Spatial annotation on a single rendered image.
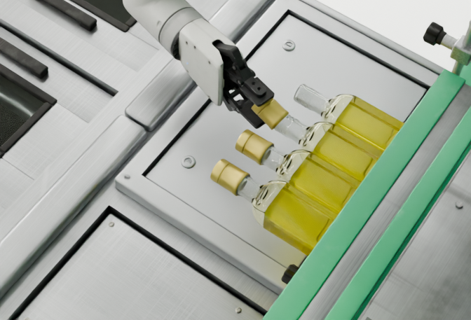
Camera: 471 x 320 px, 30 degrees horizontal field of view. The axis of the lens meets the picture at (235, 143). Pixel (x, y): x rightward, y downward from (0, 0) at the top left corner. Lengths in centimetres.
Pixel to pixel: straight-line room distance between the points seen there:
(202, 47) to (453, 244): 47
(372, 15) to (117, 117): 47
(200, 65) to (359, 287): 45
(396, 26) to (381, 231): 59
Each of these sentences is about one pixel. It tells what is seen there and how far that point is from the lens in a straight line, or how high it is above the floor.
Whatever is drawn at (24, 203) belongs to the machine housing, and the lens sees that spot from 138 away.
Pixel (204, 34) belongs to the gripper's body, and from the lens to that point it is 127.
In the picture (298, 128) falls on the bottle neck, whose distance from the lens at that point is 124.
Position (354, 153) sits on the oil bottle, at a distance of 121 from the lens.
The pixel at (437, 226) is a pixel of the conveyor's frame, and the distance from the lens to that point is 102.
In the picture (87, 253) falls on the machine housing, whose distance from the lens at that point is 134.
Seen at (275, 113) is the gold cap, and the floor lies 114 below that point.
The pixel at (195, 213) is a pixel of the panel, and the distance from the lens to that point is 131.
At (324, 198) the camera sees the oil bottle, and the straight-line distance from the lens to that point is 117.
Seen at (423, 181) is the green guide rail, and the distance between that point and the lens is 107.
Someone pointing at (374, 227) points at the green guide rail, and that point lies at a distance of 103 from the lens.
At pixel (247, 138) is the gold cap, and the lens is 122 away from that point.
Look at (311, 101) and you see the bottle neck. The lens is 127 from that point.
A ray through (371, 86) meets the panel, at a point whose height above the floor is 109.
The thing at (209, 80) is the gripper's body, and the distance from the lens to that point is 128.
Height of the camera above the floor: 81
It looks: 17 degrees up
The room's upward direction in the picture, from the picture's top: 59 degrees counter-clockwise
